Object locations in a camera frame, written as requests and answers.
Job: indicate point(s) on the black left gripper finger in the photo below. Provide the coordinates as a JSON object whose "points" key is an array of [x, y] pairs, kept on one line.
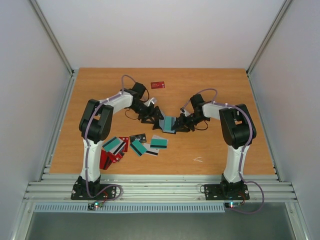
{"points": [[158, 114], [149, 120]]}

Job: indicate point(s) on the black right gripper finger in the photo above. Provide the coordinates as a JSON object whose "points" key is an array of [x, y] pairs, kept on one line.
{"points": [[181, 129], [179, 123]]}

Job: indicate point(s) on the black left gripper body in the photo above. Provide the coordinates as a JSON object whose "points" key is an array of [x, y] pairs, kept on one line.
{"points": [[143, 111]]}

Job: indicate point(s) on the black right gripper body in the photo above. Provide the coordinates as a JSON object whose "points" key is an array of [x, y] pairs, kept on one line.
{"points": [[185, 122]]}

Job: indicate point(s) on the teal card front bottom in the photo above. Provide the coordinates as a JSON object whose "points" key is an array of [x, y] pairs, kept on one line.
{"points": [[169, 121]]}

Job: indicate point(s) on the teal card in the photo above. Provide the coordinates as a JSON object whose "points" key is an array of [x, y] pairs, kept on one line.
{"points": [[109, 145], [169, 121], [158, 143], [138, 147]]}

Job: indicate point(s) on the black leather card holder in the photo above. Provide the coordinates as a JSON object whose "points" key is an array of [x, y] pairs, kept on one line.
{"points": [[160, 126]]}

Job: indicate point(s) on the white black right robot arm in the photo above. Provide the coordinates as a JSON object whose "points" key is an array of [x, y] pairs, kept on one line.
{"points": [[238, 131]]}

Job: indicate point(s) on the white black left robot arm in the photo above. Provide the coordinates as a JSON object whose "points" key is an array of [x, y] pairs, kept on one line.
{"points": [[96, 121]]}

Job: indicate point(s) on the black card in pile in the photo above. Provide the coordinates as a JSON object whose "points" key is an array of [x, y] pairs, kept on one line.
{"points": [[140, 137]]}

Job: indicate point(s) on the teal card right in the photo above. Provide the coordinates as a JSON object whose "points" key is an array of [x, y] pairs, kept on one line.
{"points": [[158, 143]]}

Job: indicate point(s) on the red card far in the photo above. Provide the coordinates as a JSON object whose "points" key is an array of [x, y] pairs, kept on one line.
{"points": [[157, 85]]}

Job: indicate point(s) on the white card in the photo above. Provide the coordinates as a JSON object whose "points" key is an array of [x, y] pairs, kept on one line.
{"points": [[152, 151]]}

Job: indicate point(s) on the teal card middle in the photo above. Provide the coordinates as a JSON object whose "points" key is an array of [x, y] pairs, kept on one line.
{"points": [[138, 147]]}

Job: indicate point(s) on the small red card top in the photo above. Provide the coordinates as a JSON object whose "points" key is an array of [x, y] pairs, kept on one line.
{"points": [[125, 140]]}

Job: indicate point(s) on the teal card top left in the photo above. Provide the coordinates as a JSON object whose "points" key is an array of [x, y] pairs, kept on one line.
{"points": [[109, 145]]}

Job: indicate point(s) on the red card left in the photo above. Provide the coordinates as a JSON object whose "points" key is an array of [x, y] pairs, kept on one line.
{"points": [[106, 159]]}

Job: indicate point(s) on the right controller board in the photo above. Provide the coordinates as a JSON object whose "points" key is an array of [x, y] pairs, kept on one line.
{"points": [[232, 205]]}

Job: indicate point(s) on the controller board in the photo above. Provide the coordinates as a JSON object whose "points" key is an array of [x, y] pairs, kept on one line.
{"points": [[95, 205], [232, 205]]}

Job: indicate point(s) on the left controller board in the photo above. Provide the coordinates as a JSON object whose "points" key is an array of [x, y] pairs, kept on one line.
{"points": [[95, 205]]}

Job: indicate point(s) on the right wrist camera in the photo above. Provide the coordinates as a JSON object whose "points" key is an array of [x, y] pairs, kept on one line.
{"points": [[184, 112]]}

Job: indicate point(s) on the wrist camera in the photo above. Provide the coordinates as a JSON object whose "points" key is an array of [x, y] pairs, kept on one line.
{"points": [[184, 112], [151, 101]]}

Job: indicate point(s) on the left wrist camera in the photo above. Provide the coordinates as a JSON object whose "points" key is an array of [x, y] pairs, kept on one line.
{"points": [[151, 101]]}

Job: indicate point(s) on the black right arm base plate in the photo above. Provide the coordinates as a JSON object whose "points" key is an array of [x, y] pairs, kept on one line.
{"points": [[220, 192]]}

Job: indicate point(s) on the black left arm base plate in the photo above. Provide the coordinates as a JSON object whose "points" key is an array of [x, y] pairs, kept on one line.
{"points": [[96, 190]]}

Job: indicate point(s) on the grey slotted cable duct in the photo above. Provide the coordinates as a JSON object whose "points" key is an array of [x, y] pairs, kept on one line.
{"points": [[129, 208]]}

